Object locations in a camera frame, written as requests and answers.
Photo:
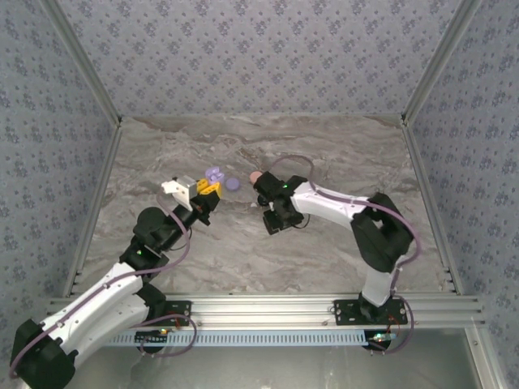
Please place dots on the purple round earbud case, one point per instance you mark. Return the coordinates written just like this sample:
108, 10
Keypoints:
215, 174
233, 185

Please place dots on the pink round earbud case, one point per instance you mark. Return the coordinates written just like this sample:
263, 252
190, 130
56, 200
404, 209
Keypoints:
254, 176

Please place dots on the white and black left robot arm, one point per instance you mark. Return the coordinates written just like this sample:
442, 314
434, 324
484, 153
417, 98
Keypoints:
117, 320

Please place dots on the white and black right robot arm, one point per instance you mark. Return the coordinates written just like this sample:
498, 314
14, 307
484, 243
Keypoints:
379, 239

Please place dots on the small black circuit board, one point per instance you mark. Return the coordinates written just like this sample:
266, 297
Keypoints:
152, 336
381, 337

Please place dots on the grey metal base panel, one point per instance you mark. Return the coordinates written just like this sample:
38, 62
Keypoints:
263, 368

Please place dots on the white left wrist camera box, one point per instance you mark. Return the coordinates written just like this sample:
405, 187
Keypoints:
178, 188

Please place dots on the aluminium table side rail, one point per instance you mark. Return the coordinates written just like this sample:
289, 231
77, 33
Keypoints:
96, 202
429, 202

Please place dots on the thin aluminium table end rail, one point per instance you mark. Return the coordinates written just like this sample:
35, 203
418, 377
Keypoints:
263, 116

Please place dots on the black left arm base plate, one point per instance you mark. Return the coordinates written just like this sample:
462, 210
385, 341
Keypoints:
182, 306

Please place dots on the wide aluminium mounting rail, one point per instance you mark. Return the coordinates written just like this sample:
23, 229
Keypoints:
263, 312

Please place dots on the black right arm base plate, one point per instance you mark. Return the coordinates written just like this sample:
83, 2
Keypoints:
344, 316

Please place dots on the aluminium frame post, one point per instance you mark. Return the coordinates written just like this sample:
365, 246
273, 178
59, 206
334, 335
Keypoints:
438, 61
85, 61

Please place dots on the aluminium lower frame rail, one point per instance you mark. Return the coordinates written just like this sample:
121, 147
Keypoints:
484, 364

